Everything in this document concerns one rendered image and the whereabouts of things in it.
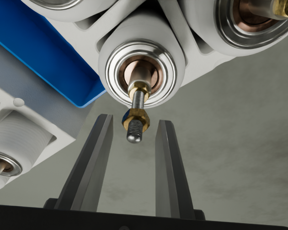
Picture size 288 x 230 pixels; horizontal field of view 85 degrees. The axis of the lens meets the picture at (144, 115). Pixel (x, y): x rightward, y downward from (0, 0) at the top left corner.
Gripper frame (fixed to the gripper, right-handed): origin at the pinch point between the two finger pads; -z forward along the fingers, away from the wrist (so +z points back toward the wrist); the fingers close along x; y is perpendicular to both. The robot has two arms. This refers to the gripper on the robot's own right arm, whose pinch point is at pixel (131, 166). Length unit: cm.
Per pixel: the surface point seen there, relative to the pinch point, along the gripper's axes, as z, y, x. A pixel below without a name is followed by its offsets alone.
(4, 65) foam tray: -22.9, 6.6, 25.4
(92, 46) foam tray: -17.9, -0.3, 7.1
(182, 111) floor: -35.8, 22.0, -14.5
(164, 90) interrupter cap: -10.6, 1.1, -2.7
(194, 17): -13.5, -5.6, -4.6
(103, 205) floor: -36, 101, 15
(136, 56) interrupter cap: -10.6, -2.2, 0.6
